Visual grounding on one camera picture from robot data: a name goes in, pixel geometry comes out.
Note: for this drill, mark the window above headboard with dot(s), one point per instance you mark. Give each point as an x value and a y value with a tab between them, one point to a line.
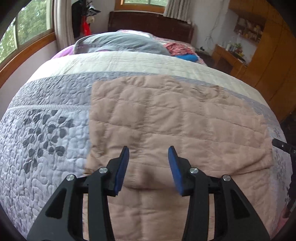
148	5

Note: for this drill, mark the blue folded cloth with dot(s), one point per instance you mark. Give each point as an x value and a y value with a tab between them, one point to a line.
188	57

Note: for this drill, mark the dark wooden headboard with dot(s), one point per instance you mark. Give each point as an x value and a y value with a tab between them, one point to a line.
155	24

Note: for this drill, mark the white side curtain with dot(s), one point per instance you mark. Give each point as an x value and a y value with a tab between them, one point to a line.
63	23

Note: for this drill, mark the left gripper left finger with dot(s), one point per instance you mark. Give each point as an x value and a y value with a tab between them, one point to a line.
61	217

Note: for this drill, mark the wooden wardrobe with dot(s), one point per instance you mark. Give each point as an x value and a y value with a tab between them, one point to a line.
272	68

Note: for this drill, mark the red patterned cloth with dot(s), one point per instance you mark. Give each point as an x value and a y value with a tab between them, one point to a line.
178	49

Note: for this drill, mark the large side window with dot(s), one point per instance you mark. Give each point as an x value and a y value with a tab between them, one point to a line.
29	31

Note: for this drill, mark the wooden desk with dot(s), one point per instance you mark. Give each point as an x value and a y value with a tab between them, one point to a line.
228	62

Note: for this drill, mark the grey quilted bedspread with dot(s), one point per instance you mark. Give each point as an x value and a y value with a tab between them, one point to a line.
45	130

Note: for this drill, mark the dark nightstand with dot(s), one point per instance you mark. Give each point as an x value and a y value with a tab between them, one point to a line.
209	61

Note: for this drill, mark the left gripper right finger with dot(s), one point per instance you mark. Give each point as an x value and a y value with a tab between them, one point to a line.
235	217

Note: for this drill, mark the grey pillow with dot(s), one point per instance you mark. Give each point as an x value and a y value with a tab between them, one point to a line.
119	41

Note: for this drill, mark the grey striped curtain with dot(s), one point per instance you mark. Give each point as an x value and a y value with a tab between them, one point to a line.
177	9

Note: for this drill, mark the beige quilted jacket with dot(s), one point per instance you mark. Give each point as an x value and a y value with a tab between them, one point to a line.
216	131

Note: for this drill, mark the wooden wall shelf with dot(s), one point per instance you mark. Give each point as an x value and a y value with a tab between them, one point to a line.
250	29

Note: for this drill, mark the coat rack with clothes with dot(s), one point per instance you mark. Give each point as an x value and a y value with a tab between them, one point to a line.
83	14

